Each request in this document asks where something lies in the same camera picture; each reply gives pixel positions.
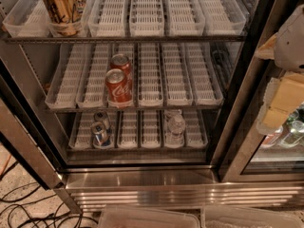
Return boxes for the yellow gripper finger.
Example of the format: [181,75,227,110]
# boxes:
[255,33,277,60]
[261,73,304,129]

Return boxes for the red bull can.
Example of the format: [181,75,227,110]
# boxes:
[90,122,110,148]
[94,111,110,129]

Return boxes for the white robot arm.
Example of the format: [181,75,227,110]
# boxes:
[255,5,304,134]

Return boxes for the red can behind glass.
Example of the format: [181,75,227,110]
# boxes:
[260,126,283,148]

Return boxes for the closed glass fridge door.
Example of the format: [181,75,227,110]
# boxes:
[218,0,303,181]

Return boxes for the rear red Coca-Cola can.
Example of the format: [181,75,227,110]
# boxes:
[110,53,132,80]

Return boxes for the red coca-cola can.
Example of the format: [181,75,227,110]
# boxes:
[110,53,132,80]
[105,68,131,104]

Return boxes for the front red Coca-Cola can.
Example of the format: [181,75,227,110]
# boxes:
[105,68,131,104]

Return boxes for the gold beverage can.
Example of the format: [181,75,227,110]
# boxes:
[43,0,86,36]

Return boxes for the open fridge door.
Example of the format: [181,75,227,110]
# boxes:
[0,7,65,190]

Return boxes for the green bottle behind glass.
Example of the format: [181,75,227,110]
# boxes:
[279,121,304,148]

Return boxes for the rear clear water bottle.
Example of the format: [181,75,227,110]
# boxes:
[164,109,182,119]

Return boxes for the clear water bottle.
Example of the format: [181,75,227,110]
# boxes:
[164,109,182,119]
[166,114,186,148]

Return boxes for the front clear water bottle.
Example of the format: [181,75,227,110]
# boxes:
[166,114,186,148]

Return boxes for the right clear plastic bin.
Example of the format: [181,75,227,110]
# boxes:
[201,205,304,228]

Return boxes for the top wire fridge shelf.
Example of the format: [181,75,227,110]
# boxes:
[2,35,246,45]

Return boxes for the wire fridge shelf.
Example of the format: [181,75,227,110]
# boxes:
[45,105,222,113]
[67,147,205,162]
[2,35,246,45]

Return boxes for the middle wire fridge shelf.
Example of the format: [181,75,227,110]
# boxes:
[45,105,222,113]

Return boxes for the bottom wire fridge shelf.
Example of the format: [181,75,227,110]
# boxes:
[67,147,205,162]

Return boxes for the orange floor cable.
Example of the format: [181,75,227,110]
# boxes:
[0,153,13,179]

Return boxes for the black floor cables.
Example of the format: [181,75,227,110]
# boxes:
[0,161,99,228]

